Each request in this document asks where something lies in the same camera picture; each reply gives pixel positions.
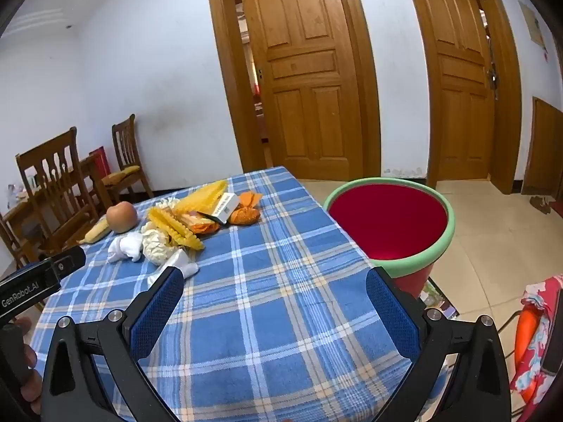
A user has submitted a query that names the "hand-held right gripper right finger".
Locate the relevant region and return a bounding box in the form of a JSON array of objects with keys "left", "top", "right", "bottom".
[{"left": 366, "top": 267, "right": 513, "bottom": 422}]

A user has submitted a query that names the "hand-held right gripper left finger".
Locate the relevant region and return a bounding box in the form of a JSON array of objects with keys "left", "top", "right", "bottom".
[{"left": 42, "top": 266, "right": 198, "bottom": 422}]

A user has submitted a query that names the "white tissue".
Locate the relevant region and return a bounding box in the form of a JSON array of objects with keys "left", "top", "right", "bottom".
[
  {"left": 108, "top": 231, "right": 145, "bottom": 263},
  {"left": 146, "top": 248, "right": 200, "bottom": 286}
]

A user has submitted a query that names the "yellow foam fruit net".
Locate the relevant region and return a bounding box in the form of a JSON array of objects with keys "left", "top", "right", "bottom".
[
  {"left": 173, "top": 180, "right": 228, "bottom": 217},
  {"left": 147, "top": 206, "right": 206, "bottom": 252}
]

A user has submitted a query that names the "red bin with green rim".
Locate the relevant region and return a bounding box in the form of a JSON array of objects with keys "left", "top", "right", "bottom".
[{"left": 322, "top": 177, "right": 456, "bottom": 300}]

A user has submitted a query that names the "small white box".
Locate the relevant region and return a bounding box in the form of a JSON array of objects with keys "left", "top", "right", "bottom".
[{"left": 207, "top": 192, "right": 241, "bottom": 227}]

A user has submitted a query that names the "person's left hand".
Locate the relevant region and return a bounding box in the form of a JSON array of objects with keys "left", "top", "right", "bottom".
[{"left": 15, "top": 318, "right": 43, "bottom": 415}]

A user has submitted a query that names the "banana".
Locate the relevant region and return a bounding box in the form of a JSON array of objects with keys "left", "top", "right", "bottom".
[{"left": 78, "top": 220, "right": 112, "bottom": 244}]

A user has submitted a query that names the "colourful picture book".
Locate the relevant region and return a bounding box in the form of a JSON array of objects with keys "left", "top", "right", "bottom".
[{"left": 418, "top": 277, "right": 458, "bottom": 317}]

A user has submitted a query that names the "apple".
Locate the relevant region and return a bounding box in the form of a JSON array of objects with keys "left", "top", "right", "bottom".
[{"left": 106, "top": 201, "right": 138, "bottom": 233}]

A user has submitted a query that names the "wooden table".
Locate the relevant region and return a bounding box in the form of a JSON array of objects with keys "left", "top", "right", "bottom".
[{"left": 2, "top": 155, "right": 115, "bottom": 229}]

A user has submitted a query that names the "yellow seat cushion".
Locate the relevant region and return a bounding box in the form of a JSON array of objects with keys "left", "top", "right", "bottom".
[{"left": 102, "top": 165, "right": 140, "bottom": 185}]

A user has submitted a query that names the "red box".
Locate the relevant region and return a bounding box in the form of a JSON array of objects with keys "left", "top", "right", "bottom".
[{"left": 89, "top": 146, "right": 112, "bottom": 182}]

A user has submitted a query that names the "blue plaid tablecloth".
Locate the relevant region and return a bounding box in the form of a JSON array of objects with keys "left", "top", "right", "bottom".
[{"left": 26, "top": 166, "right": 441, "bottom": 422}]

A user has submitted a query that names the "wooden chair with cushion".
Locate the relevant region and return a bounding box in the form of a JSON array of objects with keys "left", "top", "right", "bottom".
[{"left": 102, "top": 113, "right": 154, "bottom": 205}]

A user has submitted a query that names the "floral cloth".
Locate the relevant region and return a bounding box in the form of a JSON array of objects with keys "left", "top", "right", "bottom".
[{"left": 508, "top": 275, "right": 563, "bottom": 407}]

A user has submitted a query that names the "small wooden cabinet door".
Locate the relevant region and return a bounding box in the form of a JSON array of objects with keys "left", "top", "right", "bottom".
[{"left": 522, "top": 97, "right": 563, "bottom": 200}]

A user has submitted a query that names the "closed wooden door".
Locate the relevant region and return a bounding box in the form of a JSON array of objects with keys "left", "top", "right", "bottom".
[{"left": 416, "top": 0, "right": 498, "bottom": 183}]

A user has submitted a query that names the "open wooden door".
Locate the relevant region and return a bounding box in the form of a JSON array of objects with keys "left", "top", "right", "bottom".
[{"left": 239, "top": 0, "right": 365, "bottom": 182}]

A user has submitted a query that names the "door latch with padlock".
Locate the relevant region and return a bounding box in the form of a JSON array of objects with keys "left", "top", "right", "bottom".
[{"left": 486, "top": 66, "right": 500, "bottom": 100}]

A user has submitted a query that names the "grey cable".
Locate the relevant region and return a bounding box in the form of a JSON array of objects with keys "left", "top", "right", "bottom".
[{"left": 497, "top": 308, "right": 524, "bottom": 361}]

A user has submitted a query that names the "wooden door frame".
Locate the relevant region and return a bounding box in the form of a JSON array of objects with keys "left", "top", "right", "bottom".
[
  {"left": 203, "top": 0, "right": 382, "bottom": 181},
  {"left": 400, "top": 0, "right": 523, "bottom": 194}
]

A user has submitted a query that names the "wall poster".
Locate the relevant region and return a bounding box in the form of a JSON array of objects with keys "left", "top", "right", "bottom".
[{"left": 518, "top": 1, "right": 548, "bottom": 56}]

